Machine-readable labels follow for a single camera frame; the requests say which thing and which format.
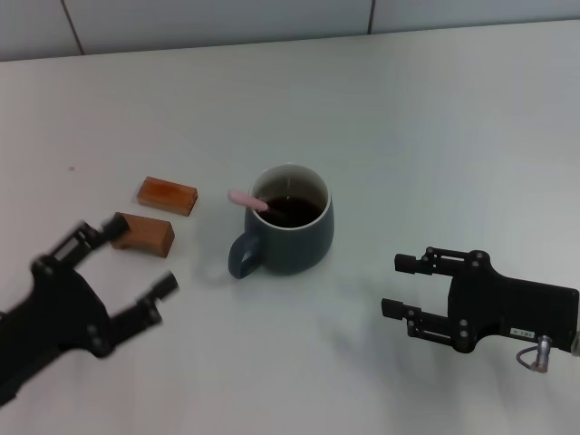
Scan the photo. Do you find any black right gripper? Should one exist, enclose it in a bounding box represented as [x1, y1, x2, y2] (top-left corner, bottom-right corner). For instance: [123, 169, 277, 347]
[381, 246, 580, 353]

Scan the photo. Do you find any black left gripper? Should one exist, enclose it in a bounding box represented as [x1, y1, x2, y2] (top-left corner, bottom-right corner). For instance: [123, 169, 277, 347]
[0, 213, 180, 404]

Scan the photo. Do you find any grey ceramic cup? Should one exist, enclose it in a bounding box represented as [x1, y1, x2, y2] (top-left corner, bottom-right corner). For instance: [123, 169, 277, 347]
[227, 161, 335, 281]

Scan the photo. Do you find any pink handled metal spoon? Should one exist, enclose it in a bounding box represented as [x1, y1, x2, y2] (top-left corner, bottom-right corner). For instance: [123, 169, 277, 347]
[227, 188, 285, 217]

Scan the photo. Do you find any plain wooden block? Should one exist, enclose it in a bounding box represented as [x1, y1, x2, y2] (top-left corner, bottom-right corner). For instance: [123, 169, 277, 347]
[110, 211, 176, 259]

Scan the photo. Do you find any stained wooden block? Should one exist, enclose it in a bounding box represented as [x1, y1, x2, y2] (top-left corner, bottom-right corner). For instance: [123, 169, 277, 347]
[136, 176, 200, 218]

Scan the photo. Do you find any dark coffee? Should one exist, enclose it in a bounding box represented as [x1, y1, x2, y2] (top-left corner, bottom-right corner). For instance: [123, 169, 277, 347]
[260, 195, 325, 227]

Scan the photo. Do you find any right gripper cable with plug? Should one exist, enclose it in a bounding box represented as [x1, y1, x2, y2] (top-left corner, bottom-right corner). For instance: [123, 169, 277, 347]
[516, 334, 555, 373]

